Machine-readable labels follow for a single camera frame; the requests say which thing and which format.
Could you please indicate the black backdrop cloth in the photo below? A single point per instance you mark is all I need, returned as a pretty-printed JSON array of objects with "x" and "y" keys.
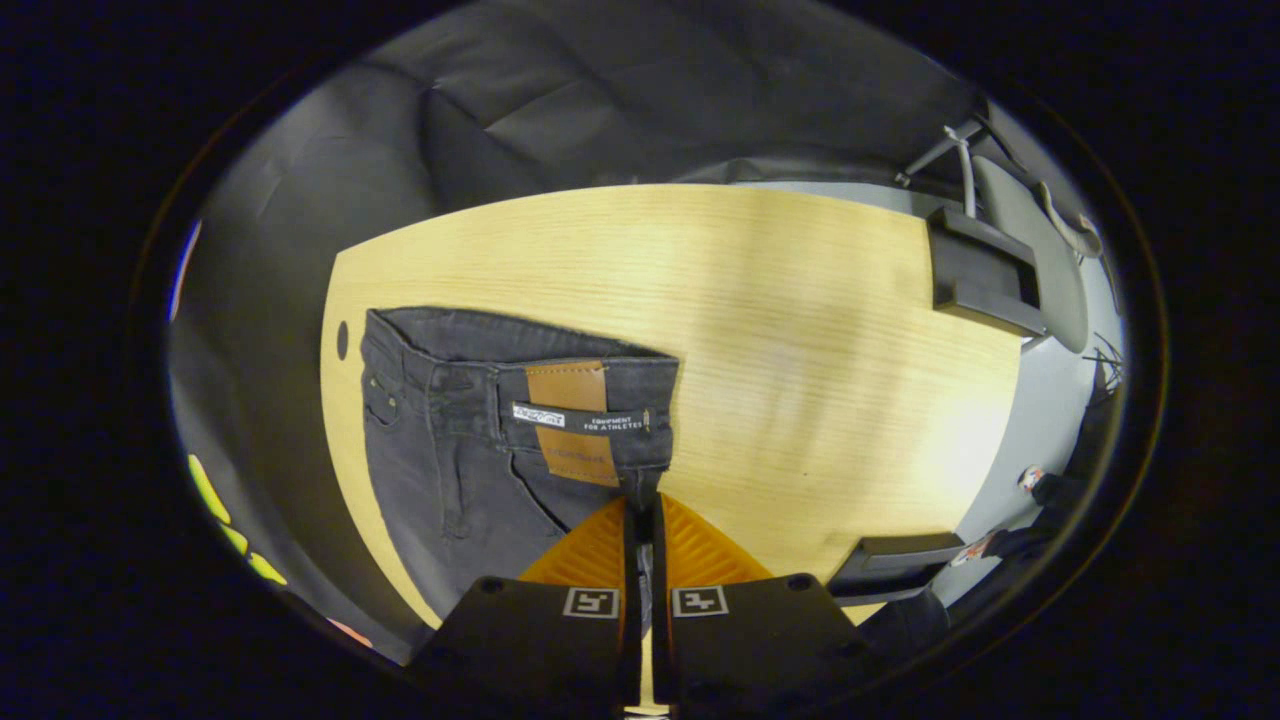
[{"x": 600, "y": 90}]

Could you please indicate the grey office chair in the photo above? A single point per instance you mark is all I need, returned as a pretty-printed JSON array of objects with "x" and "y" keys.
[{"x": 1035, "y": 250}]

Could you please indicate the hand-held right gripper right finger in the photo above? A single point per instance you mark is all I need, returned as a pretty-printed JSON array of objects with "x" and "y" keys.
[{"x": 750, "y": 640}]

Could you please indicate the dark grey jeans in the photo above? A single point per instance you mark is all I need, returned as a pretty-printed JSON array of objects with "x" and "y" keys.
[{"x": 470, "y": 470}]

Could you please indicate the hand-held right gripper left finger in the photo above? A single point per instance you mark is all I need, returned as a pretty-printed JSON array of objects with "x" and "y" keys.
[{"x": 540, "y": 640}]

